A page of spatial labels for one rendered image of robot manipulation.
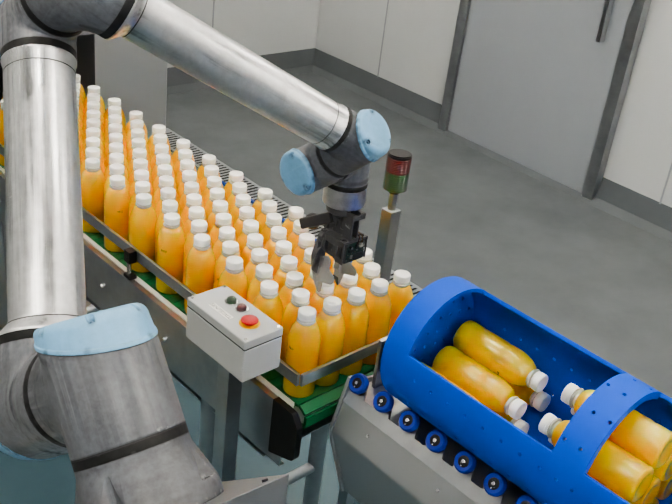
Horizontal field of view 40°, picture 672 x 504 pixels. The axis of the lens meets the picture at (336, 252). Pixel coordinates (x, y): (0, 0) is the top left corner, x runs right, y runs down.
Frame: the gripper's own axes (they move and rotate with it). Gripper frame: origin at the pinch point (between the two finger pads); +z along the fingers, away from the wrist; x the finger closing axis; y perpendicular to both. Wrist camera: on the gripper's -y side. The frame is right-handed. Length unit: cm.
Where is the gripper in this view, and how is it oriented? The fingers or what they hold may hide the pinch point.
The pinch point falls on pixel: (326, 281)
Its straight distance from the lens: 203.9
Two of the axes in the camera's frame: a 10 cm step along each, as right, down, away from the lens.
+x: 7.3, -2.5, 6.3
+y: 6.7, 4.2, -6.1
